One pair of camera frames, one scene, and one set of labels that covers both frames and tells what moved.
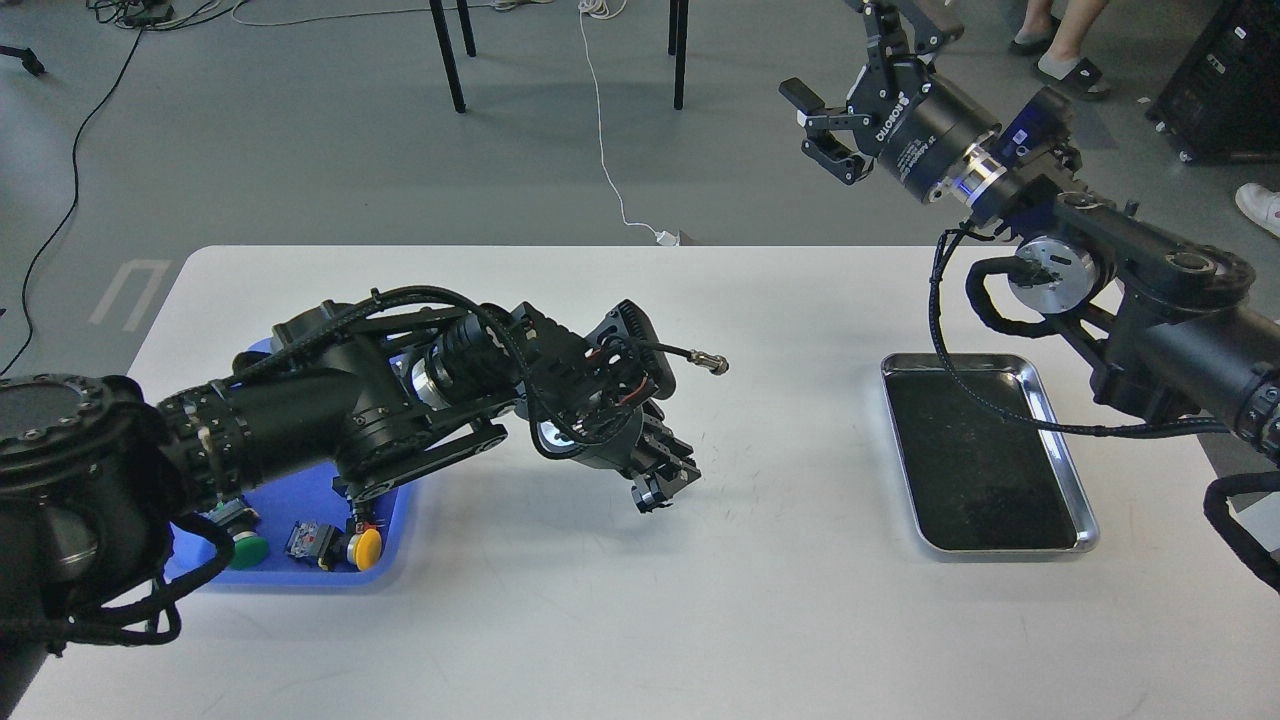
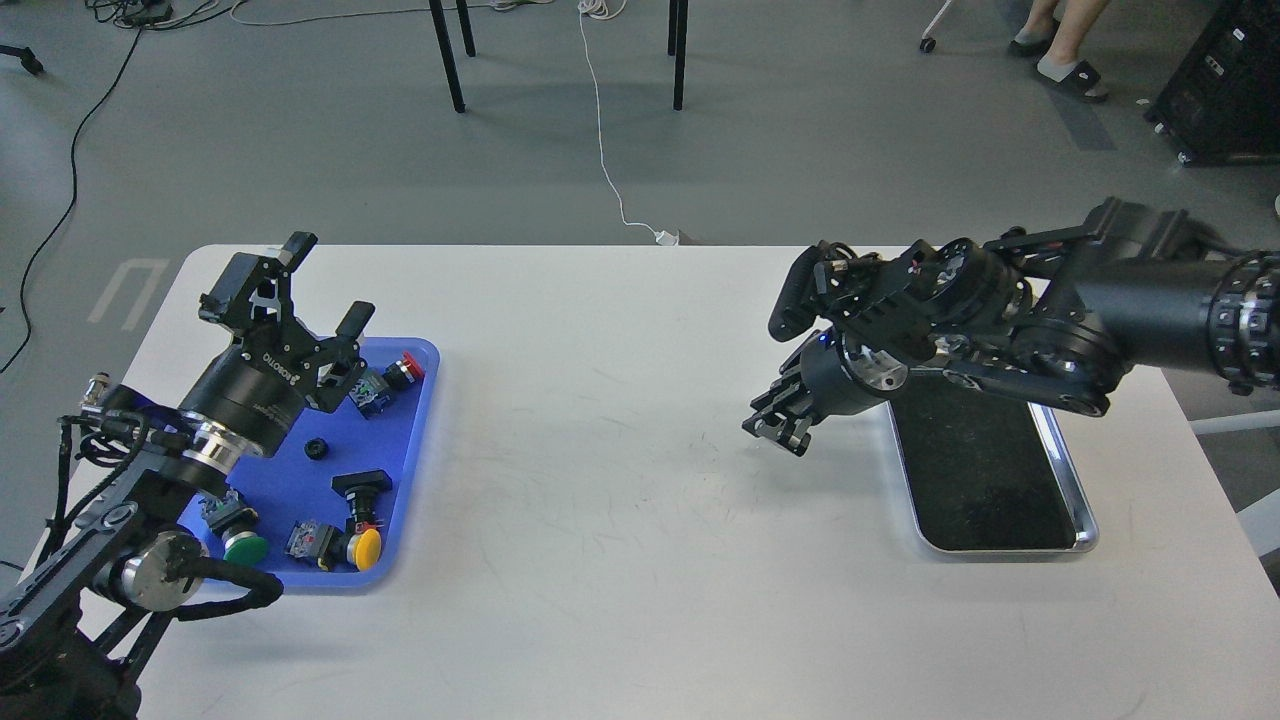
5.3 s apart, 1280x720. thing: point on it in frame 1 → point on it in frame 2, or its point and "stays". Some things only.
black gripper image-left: (602, 435) → (277, 368)
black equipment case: (1222, 105) stays
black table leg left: (448, 54) stays
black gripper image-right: (920, 127) → (834, 382)
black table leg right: (677, 42) stays
